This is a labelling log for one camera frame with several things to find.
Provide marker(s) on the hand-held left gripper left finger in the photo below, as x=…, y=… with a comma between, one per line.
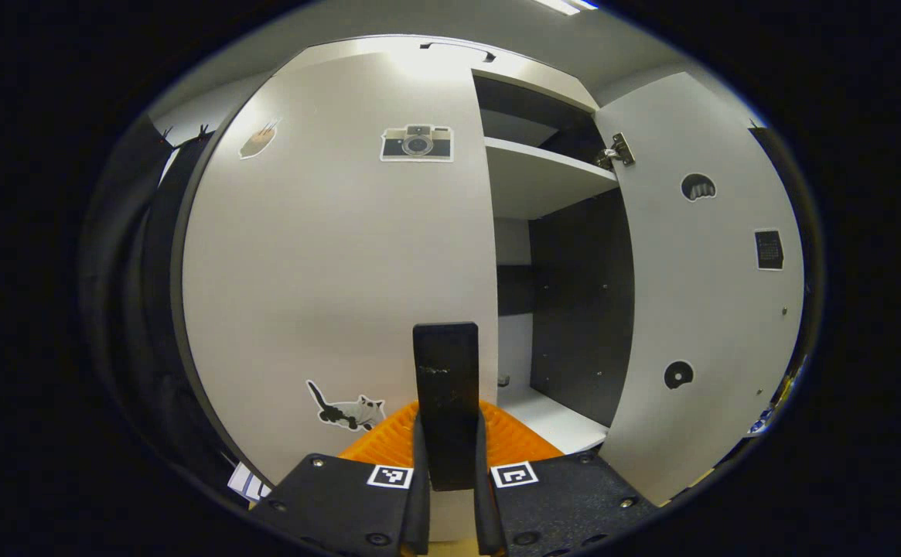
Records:
x=326, y=503

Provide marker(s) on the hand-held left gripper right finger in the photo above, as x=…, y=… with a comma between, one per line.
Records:
x=574, y=503

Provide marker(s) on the white door with headphone sticker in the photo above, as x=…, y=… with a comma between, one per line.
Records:
x=697, y=309

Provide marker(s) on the white door with camera sticker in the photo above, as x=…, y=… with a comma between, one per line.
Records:
x=326, y=271

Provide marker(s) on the white cabinet bottom shelf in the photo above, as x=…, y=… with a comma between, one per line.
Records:
x=551, y=422

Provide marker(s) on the white cabinet shelf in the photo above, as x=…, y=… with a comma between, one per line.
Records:
x=551, y=422
x=543, y=178

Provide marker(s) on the metal door hinge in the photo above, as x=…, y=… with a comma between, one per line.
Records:
x=616, y=151

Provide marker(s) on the white cabinet drawer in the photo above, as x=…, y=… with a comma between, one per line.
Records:
x=527, y=73

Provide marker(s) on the white book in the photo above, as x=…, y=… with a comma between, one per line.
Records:
x=247, y=481

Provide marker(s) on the black backdrop cloth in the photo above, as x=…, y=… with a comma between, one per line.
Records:
x=133, y=309

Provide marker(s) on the ceiling light panel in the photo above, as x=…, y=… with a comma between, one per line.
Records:
x=566, y=5

